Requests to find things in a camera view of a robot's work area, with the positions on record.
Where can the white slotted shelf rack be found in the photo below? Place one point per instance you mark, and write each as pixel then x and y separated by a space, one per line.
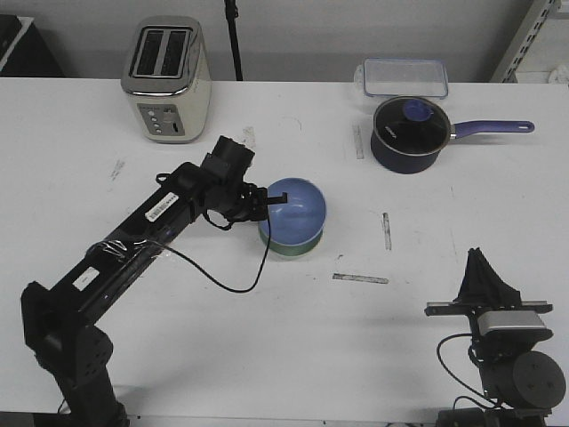
pixel 538 52

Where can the glass pot lid blue knob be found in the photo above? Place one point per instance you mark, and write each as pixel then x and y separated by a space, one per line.
pixel 411 126

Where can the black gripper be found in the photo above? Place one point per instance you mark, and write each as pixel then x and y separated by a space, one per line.
pixel 222 189
pixel 497 293

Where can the clear plastic food container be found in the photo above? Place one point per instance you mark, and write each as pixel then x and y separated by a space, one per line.
pixel 384 77

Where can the cream silver two-slot toaster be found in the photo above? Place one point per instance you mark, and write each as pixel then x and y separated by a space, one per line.
pixel 166 78

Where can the dark blue saucepan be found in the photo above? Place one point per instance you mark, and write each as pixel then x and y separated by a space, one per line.
pixel 407 164

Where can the blue bowl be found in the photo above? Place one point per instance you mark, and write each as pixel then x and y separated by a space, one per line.
pixel 301 218

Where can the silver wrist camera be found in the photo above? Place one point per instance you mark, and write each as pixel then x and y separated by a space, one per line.
pixel 509 320

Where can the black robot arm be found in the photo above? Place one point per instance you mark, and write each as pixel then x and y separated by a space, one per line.
pixel 520 385
pixel 60 323

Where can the green bowl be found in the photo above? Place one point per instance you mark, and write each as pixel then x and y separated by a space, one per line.
pixel 290 251

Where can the black tripod pole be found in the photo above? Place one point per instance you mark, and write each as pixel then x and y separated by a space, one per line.
pixel 231 14

